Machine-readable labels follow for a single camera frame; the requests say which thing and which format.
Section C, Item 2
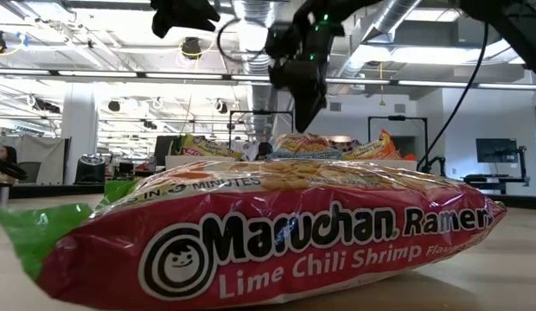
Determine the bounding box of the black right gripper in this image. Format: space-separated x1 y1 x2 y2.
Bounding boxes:
267 36 338 134

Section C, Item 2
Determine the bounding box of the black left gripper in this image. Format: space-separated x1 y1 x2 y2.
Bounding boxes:
150 0 221 40

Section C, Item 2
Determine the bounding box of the orange Maruchan ramen pack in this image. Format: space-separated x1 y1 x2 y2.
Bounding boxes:
343 128 418 162

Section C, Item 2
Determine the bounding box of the green Maruchan ramen pack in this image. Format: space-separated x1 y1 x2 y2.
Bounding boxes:
175 132 246 162
0 158 507 311

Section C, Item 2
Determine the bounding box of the long LED light bar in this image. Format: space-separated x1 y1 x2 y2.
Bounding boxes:
0 67 536 92

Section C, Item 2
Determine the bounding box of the black desk monitor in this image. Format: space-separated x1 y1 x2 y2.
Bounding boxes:
153 135 179 168

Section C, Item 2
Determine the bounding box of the white room pillar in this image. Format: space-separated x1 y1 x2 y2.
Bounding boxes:
61 84 99 185

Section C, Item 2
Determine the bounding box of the black background desk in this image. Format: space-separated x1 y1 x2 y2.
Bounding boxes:
461 173 518 195

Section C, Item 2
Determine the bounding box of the black round trash can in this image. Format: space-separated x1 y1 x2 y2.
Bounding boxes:
74 154 107 185

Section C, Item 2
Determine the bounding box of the grey fabric partition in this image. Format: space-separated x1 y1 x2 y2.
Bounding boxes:
16 134 73 185

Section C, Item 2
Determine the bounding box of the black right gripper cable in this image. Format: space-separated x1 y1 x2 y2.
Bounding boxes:
215 16 269 64

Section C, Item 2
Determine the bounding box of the black ceiling dome camera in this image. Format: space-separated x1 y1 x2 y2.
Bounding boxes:
180 36 204 60

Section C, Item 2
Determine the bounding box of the black rectangular rig frame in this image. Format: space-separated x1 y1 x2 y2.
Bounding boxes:
367 115 429 163
227 110 295 150

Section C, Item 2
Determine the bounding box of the large silver ceiling duct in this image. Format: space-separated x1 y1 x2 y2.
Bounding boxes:
232 0 283 143

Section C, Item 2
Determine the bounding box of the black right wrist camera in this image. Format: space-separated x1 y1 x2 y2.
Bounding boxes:
265 23 295 60

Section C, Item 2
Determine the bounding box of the slanted silver ceiling duct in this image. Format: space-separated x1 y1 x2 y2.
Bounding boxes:
336 0 424 83

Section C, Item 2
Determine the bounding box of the dark wall monitor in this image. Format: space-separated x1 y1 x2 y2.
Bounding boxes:
475 137 520 164

